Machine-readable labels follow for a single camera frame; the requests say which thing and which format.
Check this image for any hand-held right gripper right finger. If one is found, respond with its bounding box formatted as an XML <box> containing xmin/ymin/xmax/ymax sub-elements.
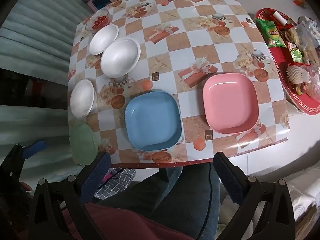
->
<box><xmin>213</xmin><ymin>152</ymin><xmax>297</xmax><ymax>240</ymax></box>

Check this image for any small green packet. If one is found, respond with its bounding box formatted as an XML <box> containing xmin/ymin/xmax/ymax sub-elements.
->
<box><xmin>290</xmin><ymin>50</ymin><xmax>303</xmax><ymax>63</ymax></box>

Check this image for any pale green bowl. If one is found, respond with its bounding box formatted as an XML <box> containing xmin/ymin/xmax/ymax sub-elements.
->
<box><xmin>69</xmin><ymin>122</ymin><xmax>99</xmax><ymax>166</ymax></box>

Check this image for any small white foam bowl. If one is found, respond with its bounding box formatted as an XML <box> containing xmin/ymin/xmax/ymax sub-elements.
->
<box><xmin>70</xmin><ymin>79</ymin><xmax>97</xmax><ymax>119</ymax></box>

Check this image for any clear plastic bag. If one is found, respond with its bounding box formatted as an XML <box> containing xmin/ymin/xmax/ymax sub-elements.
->
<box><xmin>296</xmin><ymin>16</ymin><xmax>320</xmax><ymax>53</ymax></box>

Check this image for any small white bottle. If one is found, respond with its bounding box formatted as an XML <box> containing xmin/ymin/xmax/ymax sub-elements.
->
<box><xmin>272</xmin><ymin>12</ymin><xmax>288</xmax><ymax>27</ymax></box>

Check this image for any grey checkered cloth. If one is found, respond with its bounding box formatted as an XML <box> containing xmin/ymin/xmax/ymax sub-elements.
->
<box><xmin>96</xmin><ymin>167</ymin><xmax>137</xmax><ymax>200</ymax></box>

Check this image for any person's maroon shirt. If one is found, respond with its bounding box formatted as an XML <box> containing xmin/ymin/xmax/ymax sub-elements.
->
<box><xmin>62</xmin><ymin>202</ymin><xmax>193</xmax><ymax>240</ymax></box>

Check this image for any glass bowl with red fruit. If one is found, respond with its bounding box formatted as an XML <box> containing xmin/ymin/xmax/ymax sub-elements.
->
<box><xmin>84</xmin><ymin>9</ymin><xmax>112</xmax><ymax>31</ymax></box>

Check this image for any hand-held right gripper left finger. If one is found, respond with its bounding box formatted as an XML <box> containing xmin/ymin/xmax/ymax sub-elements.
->
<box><xmin>27</xmin><ymin>151</ymin><xmax>112</xmax><ymax>240</ymax></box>

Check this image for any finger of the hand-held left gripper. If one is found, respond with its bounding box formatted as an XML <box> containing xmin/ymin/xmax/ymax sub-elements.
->
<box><xmin>1</xmin><ymin>140</ymin><xmax>46</xmax><ymax>180</ymax></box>

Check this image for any large white foam bowl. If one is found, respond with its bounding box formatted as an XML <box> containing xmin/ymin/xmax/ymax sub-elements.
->
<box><xmin>101</xmin><ymin>37</ymin><xmax>141</xmax><ymax>78</ymax></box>

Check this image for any blue square plate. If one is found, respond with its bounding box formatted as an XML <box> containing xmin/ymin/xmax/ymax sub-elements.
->
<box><xmin>124</xmin><ymin>91</ymin><xmax>182</xmax><ymax>152</ymax></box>

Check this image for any white fluffy cloth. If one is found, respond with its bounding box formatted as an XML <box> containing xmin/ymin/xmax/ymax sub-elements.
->
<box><xmin>287</xmin><ymin>165</ymin><xmax>320</xmax><ymax>228</ymax></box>

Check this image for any green snack packet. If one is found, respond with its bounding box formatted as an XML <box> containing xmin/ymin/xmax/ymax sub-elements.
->
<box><xmin>255</xmin><ymin>19</ymin><xmax>287</xmax><ymax>48</ymax></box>

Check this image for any person's jeans leg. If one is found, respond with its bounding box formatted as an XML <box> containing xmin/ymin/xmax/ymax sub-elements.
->
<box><xmin>97</xmin><ymin>165</ymin><xmax>222</xmax><ymax>240</ymax></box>

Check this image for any red round tray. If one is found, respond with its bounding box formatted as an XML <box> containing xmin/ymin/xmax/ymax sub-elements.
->
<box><xmin>255</xmin><ymin>8</ymin><xmax>320</xmax><ymax>115</ymax></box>

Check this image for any pale green curtain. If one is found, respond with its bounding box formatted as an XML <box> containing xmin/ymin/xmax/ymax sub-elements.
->
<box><xmin>0</xmin><ymin>0</ymin><xmax>100</xmax><ymax>180</ymax></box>

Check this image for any medium white foam bowl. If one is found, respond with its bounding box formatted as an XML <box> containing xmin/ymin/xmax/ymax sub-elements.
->
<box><xmin>89</xmin><ymin>25</ymin><xmax>119</xmax><ymax>55</ymax></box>

